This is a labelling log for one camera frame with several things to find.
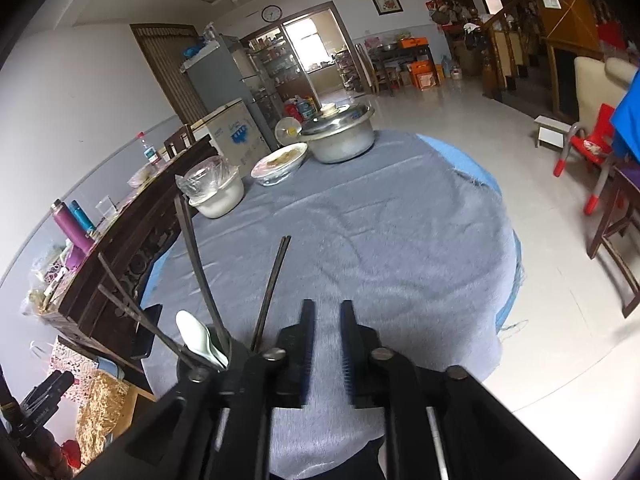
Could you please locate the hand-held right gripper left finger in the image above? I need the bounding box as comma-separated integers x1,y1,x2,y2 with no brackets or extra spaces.
100,299,317,480

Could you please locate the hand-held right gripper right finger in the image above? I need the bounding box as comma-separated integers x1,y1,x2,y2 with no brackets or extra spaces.
340,300,581,480

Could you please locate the white ceramic spoon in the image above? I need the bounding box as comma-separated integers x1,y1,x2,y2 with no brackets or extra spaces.
175,310,231,368

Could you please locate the grey woven cloth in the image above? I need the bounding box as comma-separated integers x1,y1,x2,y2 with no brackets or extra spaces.
142,130,521,480

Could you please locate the plastic-wrapped food bowl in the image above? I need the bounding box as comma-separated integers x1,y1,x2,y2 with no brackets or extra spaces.
250,142,308,187

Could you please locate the clear plastic bag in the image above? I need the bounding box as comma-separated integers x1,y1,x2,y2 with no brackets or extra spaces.
175,156,241,201

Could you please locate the golden shredded filler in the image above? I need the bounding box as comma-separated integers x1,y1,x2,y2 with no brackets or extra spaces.
75,370,131,466

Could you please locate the metal pot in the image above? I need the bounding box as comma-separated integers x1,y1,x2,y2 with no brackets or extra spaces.
306,120,376,164

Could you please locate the white chest freezer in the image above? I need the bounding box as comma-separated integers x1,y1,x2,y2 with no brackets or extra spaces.
192,99,273,181

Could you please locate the blue tablecloth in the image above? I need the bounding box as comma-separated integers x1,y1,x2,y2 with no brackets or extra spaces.
140,132,523,333

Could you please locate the metal pot lid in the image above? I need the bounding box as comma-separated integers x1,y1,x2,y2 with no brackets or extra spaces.
300,104,376,136

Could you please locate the clear glass cup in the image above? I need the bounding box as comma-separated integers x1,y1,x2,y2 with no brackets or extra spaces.
95,195,118,223

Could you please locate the clear water bottle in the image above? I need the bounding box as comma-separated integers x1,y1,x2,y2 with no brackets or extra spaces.
137,131,162,166

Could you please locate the blue drink bottle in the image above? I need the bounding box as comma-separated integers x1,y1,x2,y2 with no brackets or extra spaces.
69,200,96,233

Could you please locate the purple drink bottle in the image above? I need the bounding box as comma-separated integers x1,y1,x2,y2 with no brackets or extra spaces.
51,200,93,268

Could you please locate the glass display cabinet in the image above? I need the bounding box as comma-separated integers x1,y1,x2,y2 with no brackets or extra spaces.
245,35,306,103

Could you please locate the grey refrigerator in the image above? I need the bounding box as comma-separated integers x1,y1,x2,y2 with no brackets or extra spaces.
181,35,286,136

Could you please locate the orange crate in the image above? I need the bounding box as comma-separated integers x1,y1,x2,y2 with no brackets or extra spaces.
411,60,443,88

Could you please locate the small white stool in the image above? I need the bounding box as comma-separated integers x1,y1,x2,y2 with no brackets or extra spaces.
534,115,571,148

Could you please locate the dark wooden dining chair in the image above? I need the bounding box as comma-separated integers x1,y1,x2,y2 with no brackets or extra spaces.
586,162,640,318

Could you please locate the wooden side table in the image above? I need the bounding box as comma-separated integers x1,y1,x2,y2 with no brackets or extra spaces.
370,45,441,93

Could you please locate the brown wooden door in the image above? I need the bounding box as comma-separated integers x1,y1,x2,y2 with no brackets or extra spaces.
131,23,211,133

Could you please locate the red plastic chair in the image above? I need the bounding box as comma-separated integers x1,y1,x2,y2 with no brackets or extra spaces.
552,104,621,216

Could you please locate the wooden stair railing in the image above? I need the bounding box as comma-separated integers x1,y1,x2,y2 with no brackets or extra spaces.
480,0,543,101

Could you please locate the blue cloth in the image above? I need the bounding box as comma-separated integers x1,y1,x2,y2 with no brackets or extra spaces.
610,67,640,166

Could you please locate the cream sofa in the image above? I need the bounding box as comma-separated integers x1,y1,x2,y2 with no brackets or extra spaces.
572,56,640,126

